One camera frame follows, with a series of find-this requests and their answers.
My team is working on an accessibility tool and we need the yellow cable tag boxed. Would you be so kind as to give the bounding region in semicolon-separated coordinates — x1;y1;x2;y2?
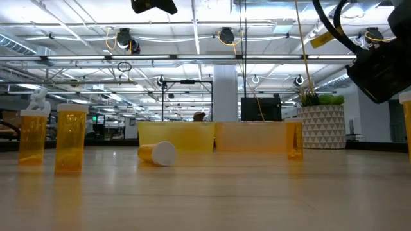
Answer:
310;27;345;49

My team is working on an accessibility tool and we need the yellow hanging cable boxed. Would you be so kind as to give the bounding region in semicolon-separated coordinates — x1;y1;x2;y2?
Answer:
293;0;317;97

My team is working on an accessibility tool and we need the medium orange pill bottle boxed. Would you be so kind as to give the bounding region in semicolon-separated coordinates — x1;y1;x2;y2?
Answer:
53;103;89;175
18;109;49;167
399;91;411;163

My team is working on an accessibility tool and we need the black monitor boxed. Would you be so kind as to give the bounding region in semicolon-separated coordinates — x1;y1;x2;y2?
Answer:
240;93;283;122

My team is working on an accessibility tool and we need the brown cardboard box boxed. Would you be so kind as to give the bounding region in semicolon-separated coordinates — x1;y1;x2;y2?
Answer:
0;110;21;129

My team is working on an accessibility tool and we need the yellow translucent plastic bin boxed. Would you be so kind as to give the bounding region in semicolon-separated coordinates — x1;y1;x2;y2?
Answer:
137;121;216;153

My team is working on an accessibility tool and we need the orange translucent plastic bin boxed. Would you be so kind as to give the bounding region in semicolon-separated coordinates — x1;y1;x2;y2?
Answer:
214;121;288;153

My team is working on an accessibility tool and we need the slim orange pill bottle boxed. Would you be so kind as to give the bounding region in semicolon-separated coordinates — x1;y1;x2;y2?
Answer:
284;117;304;161
137;141;177;167

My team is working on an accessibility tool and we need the black right camera cable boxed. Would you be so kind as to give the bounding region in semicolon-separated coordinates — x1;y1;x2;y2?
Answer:
311;0;363;55

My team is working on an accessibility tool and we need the long ceiling light strip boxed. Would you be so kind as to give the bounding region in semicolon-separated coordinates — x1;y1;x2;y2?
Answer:
111;55;170;60
243;55;302;60
48;55;106;60
176;55;237;60

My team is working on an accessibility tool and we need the black aluminium table frame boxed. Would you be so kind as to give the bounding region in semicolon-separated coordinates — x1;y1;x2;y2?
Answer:
0;138;411;153

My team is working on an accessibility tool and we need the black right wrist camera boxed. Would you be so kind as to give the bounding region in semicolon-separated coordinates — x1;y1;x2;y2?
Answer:
345;40;411;105

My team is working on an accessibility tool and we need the thin yellow cable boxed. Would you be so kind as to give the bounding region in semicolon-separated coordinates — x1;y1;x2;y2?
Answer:
237;64;265;123

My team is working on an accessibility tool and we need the succulent in white patterned pot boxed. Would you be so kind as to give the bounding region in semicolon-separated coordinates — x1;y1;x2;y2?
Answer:
295;86;347;150

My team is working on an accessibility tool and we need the silver ventilation duct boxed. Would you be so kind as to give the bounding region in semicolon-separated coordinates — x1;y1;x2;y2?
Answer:
316;73;351;92
0;27;57;67

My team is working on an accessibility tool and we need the white square column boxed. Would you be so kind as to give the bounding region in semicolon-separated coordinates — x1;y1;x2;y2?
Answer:
213;65;239;123

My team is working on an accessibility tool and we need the black metal rig stand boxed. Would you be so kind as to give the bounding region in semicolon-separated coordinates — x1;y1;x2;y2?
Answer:
161;79;214;123

